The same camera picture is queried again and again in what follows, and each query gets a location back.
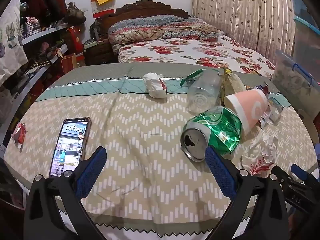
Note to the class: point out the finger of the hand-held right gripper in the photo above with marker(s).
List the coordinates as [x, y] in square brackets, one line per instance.
[300, 172]
[281, 177]

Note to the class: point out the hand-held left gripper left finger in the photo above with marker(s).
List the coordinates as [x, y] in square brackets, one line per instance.
[91, 172]

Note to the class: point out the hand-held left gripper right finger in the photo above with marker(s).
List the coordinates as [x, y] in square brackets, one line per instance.
[220, 175]

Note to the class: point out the crushed green drink can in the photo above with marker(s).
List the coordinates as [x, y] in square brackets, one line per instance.
[220, 125]

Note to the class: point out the clear plastic bottle green cap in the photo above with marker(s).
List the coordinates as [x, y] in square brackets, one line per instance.
[202, 93]

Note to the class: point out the crumpled white red-print wrapper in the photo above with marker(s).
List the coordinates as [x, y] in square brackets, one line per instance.
[260, 160]

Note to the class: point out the smartphone with dark case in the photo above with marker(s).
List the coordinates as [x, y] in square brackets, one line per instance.
[68, 145]

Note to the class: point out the zigzag patterned tablecloth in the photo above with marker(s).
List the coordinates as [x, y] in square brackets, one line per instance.
[140, 135]

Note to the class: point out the pink paper cup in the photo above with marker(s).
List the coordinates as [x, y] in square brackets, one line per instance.
[250, 105]

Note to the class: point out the red snack wrapper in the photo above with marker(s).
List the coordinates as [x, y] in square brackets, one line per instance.
[19, 133]

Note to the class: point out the colourful snack wrapper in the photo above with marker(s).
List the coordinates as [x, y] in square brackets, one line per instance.
[260, 90]

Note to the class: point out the yellow cardboard box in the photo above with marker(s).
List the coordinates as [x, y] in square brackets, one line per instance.
[232, 85]

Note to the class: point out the crumpled white paper wrapper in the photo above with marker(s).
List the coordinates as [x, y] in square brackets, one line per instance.
[153, 85]

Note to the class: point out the brown red paper bag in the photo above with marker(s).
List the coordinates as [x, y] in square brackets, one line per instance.
[68, 63]

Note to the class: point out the dark wooden nightstand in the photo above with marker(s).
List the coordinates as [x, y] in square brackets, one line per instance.
[100, 55]

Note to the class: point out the floral bedsheet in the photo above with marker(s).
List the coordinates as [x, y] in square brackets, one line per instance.
[190, 50]

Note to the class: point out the red gift bag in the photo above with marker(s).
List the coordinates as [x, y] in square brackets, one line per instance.
[75, 42]

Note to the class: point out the clear storage box teal lid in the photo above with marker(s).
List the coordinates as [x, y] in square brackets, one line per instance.
[303, 40]

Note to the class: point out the houndstooth patterned box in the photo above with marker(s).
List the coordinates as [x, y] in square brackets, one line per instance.
[31, 28]

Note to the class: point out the white embroidered cloth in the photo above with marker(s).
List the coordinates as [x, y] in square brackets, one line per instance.
[12, 37]

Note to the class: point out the folded floral quilt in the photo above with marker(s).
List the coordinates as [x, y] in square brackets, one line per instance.
[155, 28]

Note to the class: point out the brown handbag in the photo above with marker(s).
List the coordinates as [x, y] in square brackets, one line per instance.
[75, 15]

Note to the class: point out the leaf patterned curtain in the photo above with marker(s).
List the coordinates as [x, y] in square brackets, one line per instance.
[240, 17]

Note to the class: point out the clear storage box dark label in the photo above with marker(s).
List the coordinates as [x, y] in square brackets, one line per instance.
[300, 5]

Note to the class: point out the carved wooden headboard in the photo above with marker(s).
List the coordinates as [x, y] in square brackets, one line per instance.
[142, 8]

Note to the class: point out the dark hanging clothes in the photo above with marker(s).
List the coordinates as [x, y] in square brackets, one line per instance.
[42, 2]

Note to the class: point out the white wall shelf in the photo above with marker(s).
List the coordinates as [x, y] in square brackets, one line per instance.
[45, 33]

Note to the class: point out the red wall calendar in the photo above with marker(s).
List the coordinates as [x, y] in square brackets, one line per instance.
[98, 9]

